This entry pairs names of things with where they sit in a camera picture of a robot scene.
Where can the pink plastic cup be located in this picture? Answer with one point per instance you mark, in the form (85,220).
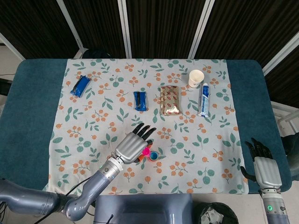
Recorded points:
(146,152)

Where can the short blue snack packet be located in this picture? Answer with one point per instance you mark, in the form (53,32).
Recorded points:
(140,101)

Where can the white paper cup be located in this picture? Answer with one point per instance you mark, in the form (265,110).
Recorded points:
(196,78)

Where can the black device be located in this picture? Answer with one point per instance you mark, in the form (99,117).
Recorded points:
(4,87)

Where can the long blue snack packet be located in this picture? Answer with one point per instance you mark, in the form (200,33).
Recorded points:
(80,86)

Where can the dark bag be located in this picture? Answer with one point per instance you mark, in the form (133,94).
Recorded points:
(97,54)

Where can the white blue toothpaste tube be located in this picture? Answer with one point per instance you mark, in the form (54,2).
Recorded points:
(204,100)

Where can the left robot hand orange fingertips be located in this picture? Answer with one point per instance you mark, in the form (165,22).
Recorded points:
(130,147)

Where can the black trash bin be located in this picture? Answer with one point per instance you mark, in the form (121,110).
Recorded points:
(217,214)

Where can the teal table cover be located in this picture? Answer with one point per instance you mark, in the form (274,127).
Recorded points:
(32,105)

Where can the gold foil snack package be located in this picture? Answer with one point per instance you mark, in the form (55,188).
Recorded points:
(170,100)

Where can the dark folding screen white frame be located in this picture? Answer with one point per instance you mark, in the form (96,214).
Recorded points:
(163,23)

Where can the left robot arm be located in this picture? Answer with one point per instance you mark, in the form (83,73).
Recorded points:
(100,180)

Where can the blue-grey robot torso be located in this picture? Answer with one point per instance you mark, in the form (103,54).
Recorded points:
(144,207)

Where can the orange plastic cup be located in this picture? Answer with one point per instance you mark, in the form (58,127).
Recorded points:
(154,160)

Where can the floral print tablecloth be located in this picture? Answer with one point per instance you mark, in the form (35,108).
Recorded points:
(81,116)

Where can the white metal frame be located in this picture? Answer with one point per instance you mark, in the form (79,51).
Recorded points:
(287,116)

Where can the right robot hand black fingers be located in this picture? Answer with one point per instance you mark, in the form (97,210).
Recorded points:
(267,172)

